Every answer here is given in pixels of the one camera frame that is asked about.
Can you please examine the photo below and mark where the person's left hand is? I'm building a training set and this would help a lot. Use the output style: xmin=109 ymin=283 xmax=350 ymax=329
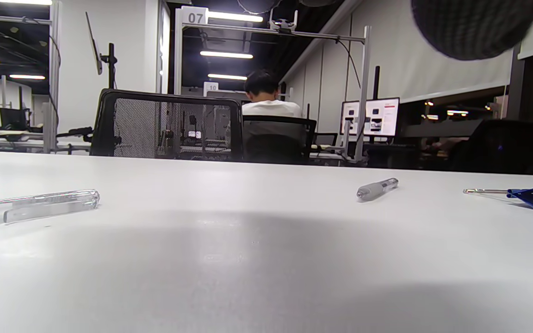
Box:
xmin=410 ymin=0 xmax=533 ymax=61

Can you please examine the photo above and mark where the grey pen with clip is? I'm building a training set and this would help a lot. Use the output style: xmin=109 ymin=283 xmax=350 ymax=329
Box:
xmin=356 ymin=178 xmax=399 ymax=202

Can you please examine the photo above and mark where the clear grey pen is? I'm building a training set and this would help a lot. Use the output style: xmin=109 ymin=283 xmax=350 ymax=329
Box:
xmin=0 ymin=189 xmax=101 ymax=228

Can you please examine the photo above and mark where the monitor on black arm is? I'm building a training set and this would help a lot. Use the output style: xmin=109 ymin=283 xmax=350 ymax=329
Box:
xmin=85 ymin=11 xmax=118 ymax=90

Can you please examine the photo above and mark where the black chrome-base office chair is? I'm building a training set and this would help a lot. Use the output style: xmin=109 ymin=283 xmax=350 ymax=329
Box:
xmin=448 ymin=119 xmax=533 ymax=176

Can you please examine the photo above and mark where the lit computer monitor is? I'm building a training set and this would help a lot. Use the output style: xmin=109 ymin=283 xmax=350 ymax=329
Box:
xmin=340 ymin=97 xmax=400 ymax=138

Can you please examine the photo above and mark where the black swivel office chair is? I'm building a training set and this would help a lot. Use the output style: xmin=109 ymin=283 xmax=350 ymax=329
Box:
xmin=242 ymin=115 xmax=317 ymax=165

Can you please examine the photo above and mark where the white number sign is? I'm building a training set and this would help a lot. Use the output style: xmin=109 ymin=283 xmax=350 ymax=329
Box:
xmin=181 ymin=6 xmax=209 ymax=25

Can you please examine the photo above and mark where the black square mesh chair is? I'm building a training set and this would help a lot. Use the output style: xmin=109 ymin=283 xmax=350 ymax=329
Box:
xmin=90 ymin=88 xmax=244 ymax=161

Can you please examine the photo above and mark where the dark computer monitor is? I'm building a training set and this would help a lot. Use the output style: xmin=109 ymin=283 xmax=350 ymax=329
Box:
xmin=0 ymin=107 xmax=30 ymax=131

